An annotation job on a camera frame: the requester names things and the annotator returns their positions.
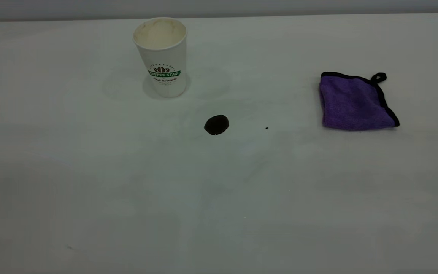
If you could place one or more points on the white paper coffee cup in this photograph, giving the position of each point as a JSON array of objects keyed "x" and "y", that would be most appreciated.
[{"x": 164, "y": 57}]

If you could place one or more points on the purple cloth with black trim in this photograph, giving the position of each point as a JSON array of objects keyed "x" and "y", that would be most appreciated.
[{"x": 352, "y": 104}]

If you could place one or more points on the dark coffee spill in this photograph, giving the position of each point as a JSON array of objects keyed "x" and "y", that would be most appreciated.
[{"x": 216, "y": 125}]

